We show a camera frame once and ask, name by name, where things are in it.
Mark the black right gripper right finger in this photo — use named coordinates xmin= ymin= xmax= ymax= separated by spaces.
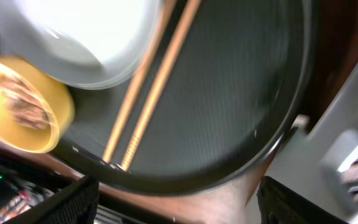
xmin=257 ymin=176 xmax=347 ymax=224

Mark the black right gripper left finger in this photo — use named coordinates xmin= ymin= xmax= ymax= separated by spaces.
xmin=7 ymin=176 xmax=99 ymax=224

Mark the wooden chopstick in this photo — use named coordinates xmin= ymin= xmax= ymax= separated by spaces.
xmin=121 ymin=0 xmax=201 ymax=172
xmin=102 ymin=0 xmax=177 ymax=163

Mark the yellow plastic bowl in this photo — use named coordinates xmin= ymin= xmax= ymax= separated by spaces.
xmin=0 ymin=57 xmax=75 ymax=154

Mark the white ceramic plate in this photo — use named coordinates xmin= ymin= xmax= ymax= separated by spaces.
xmin=0 ymin=0 xmax=163 ymax=90

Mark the grey plastic dishwasher rack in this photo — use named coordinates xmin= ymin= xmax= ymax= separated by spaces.
xmin=265 ymin=63 xmax=358 ymax=223

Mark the round black serving tray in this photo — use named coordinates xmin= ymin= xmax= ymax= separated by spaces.
xmin=52 ymin=0 xmax=318 ymax=196

